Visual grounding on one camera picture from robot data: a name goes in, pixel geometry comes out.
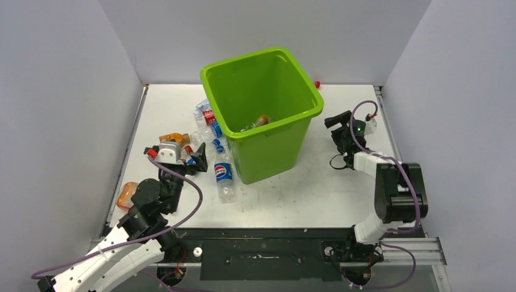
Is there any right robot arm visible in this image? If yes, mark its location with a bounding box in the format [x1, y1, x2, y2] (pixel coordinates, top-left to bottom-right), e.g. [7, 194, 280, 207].
[324, 111, 428, 260]

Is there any red label bottle left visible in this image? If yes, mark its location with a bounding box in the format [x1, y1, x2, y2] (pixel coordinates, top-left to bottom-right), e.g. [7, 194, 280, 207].
[193, 99, 216, 128]

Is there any orange label bottle back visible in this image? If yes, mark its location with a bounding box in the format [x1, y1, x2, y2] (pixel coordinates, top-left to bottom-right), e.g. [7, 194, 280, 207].
[241, 114, 273, 132]

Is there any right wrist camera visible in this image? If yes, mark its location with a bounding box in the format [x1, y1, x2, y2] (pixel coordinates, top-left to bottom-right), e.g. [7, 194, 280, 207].
[363, 117, 378, 136]

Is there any pepsi bottle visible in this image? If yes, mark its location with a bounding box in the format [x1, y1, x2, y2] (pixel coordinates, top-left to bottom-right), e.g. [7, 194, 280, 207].
[214, 145, 235, 203]
[181, 138, 221, 164]

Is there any green plastic bin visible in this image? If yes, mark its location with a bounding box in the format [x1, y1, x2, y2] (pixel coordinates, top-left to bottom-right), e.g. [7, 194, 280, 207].
[200, 47, 324, 184]

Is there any crushed orange bottle front left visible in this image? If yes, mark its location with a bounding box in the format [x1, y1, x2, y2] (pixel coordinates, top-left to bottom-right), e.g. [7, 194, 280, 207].
[116, 182, 138, 212]

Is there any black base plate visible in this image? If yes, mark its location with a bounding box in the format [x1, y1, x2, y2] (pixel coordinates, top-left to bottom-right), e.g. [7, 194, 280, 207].
[149, 228, 384, 281]

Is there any clear bottle blue label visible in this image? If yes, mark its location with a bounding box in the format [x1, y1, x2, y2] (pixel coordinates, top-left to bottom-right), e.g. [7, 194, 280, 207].
[189, 122, 223, 146]

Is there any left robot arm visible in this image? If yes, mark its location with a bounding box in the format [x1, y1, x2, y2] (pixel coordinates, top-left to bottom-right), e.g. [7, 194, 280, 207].
[31, 141, 208, 291]

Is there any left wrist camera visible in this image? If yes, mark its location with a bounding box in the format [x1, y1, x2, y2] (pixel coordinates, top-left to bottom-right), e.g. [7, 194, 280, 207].
[155, 141, 181, 164]

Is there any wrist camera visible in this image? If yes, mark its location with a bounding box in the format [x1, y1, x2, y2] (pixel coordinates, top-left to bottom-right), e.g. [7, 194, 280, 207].
[155, 141, 181, 164]
[363, 117, 378, 136]

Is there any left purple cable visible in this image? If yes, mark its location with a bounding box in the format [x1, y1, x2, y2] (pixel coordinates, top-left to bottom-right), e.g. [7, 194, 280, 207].
[30, 150, 203, 280]

